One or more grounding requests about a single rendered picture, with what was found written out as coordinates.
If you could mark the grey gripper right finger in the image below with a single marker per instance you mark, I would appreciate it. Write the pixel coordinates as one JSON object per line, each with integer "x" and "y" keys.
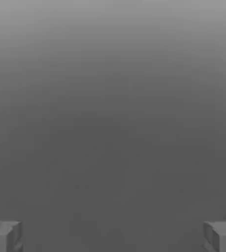
{"x": 223, "y": 237}

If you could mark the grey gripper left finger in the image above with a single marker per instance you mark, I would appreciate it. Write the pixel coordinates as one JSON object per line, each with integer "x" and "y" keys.
{"x": 2, "y": 237}

